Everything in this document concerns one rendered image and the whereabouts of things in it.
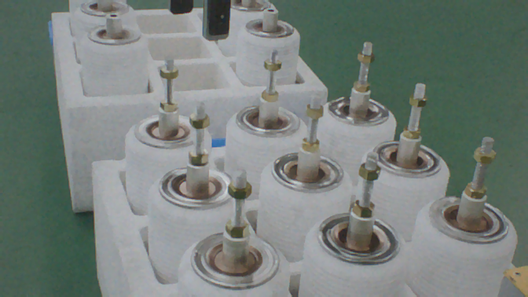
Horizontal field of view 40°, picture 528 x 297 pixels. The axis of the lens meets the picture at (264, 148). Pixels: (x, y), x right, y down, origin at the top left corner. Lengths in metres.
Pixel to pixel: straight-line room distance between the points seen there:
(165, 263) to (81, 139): 0.38
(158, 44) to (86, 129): 0.29
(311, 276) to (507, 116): 0.98
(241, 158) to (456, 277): 0.28
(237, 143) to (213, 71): 0.38
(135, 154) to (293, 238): 0.19
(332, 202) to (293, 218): 0.04
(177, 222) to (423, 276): 0.24
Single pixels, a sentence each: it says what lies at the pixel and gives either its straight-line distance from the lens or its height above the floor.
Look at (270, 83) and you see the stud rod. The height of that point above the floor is 0.30.
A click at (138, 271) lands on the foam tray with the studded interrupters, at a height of 0.18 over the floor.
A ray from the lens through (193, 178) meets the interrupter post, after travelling 0.70.
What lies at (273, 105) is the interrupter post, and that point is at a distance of 0.83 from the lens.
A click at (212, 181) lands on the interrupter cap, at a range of 0.73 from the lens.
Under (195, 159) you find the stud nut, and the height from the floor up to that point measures 0.29.
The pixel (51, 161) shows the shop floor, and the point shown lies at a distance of 1.27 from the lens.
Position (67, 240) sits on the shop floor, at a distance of 1.08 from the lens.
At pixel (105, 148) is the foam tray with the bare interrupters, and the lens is 1.08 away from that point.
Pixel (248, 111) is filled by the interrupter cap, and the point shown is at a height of 0.25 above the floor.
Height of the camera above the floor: 0.64
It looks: 29 degrees down
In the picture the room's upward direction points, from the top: 5 degrees clockwise
